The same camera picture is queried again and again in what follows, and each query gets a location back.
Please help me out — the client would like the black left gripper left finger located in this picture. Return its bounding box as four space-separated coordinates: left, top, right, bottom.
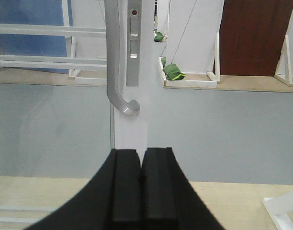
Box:
28 149 142 230

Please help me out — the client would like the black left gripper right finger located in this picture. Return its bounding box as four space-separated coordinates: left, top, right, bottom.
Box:
142 147 223 230

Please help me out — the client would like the white framed sliding glass door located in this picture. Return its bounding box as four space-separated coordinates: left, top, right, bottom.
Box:
0 0 154 230

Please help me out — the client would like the silver door handle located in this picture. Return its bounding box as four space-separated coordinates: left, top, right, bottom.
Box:
104 0 140 116

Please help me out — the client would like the brown wooden door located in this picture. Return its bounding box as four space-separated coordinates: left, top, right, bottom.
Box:
219 0 293 76

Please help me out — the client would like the green sandbag behind glass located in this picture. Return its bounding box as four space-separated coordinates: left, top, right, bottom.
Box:
163 63 186 81

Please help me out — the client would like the green sandbag far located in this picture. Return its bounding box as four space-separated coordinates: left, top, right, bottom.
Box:
154 31 165 43

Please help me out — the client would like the blue panel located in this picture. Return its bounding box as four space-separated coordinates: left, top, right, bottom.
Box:
0 0 74 75

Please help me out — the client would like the white triangular support bracket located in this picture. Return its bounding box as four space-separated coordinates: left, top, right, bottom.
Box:
262 191 293 230

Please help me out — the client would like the white wooden base frame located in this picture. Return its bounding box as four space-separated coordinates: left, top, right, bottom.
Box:
158 32 221 89

